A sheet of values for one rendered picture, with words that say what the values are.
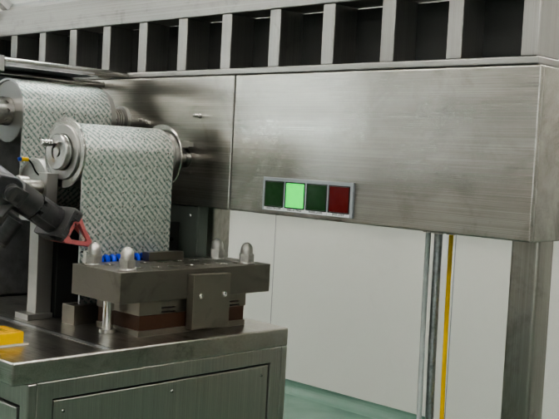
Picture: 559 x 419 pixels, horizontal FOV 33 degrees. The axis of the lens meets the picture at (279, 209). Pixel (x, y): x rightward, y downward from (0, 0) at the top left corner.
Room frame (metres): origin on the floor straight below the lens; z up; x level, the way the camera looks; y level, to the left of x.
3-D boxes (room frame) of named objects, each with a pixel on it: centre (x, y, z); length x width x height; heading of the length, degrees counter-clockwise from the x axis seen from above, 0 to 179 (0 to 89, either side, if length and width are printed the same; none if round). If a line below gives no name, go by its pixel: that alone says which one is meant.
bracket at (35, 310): (1.97, 0.50, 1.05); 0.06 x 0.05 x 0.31; 136
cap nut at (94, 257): (1.88, 0.36, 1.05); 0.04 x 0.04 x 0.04
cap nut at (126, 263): (1.82, 0.29, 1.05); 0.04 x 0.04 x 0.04
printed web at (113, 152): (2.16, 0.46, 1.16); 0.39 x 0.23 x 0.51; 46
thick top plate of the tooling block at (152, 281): (1.97, 0.21, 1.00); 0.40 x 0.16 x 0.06; 136
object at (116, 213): (2.02, 0.32, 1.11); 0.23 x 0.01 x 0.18; 136
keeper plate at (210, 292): (1.92, 0.13, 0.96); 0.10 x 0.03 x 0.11; 136
